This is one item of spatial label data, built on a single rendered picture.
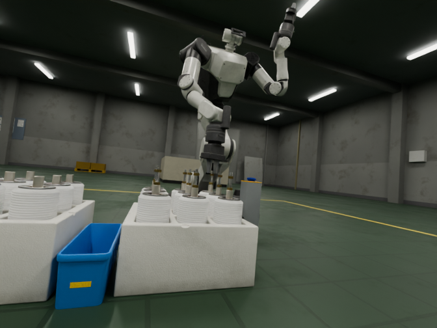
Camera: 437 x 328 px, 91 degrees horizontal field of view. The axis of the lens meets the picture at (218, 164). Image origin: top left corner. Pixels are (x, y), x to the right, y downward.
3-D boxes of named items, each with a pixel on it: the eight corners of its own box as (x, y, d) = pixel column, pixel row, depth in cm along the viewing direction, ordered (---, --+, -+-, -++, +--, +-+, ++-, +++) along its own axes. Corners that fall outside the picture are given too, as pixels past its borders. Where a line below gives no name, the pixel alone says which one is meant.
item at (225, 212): (244, 256, 70) (249, 200, 71) (225, 263, 63) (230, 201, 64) (223, 247, 77) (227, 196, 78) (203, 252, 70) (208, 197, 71)
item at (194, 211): (188, 247, 73) (193, 194, 74) (210, 256, 67) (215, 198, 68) (166, 254, 65) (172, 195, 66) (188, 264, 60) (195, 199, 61)
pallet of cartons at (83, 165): (107, 173, 1004) (108, 164, 1007) (103, 173, 923) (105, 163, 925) (78, 170, 967) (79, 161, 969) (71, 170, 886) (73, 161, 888)
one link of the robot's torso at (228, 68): (180, 88, 149) (190, 30, 131) (218, 92, 170) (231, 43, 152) (201, 105, 131) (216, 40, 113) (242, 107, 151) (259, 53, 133)
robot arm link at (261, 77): (269, 101, 138) (249, 77, 143) (276, 103, 149) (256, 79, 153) (283, 88, 132) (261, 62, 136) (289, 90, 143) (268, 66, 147)
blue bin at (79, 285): (84, 258, 74) (88, 222, 75) (119, 256, 77) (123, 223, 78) (47, 312, 46) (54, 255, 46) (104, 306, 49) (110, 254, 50)
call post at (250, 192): (235, 250, 95) (240, 181, 97) (248, 250, 98) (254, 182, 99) (240, 256, 89) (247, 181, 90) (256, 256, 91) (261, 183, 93)
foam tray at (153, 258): (129, 245, 90) (133, 202, 91) (216, 244, 102) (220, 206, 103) (113, 297, 53) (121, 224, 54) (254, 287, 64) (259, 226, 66)
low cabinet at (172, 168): (158, 179, 776) (161, 159, 780) (212, 183, 840) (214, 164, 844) (162, 182, 611) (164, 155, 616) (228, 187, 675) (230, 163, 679)
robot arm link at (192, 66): (171, 90, 107) (179, 56, 115) (185, 105, 118) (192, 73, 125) (190, 85, 102) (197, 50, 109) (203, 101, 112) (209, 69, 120)
